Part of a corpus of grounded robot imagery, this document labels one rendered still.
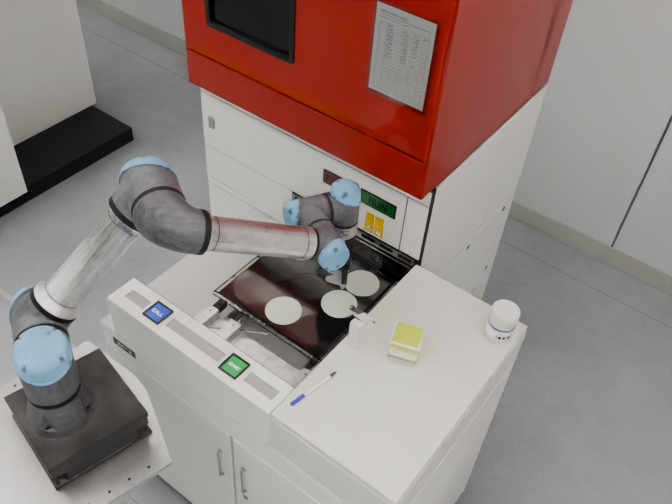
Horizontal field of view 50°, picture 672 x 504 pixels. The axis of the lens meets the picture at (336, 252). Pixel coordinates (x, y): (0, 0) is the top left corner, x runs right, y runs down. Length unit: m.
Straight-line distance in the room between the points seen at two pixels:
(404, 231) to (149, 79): 2.87
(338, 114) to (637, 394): 1.89
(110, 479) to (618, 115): 2.42
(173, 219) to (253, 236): 0.18
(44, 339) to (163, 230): 0.37
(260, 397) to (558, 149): 2.14
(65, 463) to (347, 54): 1.12
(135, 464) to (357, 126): 0.97
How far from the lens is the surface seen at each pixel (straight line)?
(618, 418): 3.11
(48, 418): 1.75
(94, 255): 1.64
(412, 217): 1.93
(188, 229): 1.47
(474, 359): 1.84
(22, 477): 1.87
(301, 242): 1.60
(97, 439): 1.76
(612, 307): 3.49
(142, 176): 1.55
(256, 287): 2.01
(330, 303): 1.98
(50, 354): 1.64
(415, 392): 1.75
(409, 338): 1.75
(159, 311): 1.89
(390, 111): 1.73
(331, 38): 1.75
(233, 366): 1.76
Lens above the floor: 2.39
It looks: 45 degrees down
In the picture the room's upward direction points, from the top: 5 degrees clockwise
